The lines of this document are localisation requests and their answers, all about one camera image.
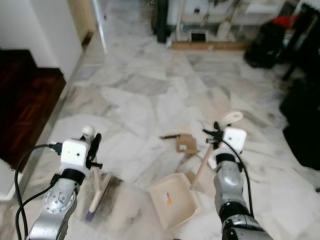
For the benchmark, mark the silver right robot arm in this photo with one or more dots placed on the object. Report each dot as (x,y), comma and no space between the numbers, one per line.
(227,185)

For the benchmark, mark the large black bag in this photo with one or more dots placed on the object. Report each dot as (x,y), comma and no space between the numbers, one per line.
(302,125)

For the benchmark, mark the clear plastic piece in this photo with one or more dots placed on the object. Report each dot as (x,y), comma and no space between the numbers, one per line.
(210,162)

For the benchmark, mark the brown cardboard piece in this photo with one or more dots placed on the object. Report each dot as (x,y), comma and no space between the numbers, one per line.
(186,143)

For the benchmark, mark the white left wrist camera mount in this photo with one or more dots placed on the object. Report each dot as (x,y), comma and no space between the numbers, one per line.
(75,154)

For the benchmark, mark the black vacuum cleaner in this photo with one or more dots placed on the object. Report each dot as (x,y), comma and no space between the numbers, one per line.
(264,46)

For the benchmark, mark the black table leg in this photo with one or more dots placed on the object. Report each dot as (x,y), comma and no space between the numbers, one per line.
(300,50)

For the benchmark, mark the white plastic bottle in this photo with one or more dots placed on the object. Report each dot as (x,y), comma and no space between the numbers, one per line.
(223,31)

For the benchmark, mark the wooden door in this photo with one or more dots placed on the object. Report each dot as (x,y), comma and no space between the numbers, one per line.
(81,20)

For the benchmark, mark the red cloth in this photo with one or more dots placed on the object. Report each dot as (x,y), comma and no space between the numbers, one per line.
(287,21)

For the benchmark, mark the sewing machine foot pedal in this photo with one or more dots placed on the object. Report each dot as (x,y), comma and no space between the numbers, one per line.
(199,36)

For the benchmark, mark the small orange scrap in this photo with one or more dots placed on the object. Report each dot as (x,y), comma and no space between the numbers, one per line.
(168,199)

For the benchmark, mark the white sewing machine table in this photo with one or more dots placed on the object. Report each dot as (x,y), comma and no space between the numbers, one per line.
(210,9)

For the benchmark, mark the wooden plank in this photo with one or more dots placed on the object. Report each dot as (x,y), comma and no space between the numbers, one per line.
(210,46)

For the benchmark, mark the dark brown stick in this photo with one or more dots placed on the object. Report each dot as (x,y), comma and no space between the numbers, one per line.
(169,136)

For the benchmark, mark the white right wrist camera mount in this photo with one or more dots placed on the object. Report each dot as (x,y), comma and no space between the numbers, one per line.
(235,139)

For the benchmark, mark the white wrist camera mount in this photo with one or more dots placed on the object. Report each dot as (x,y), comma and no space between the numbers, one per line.
(235,139)
(75,154)

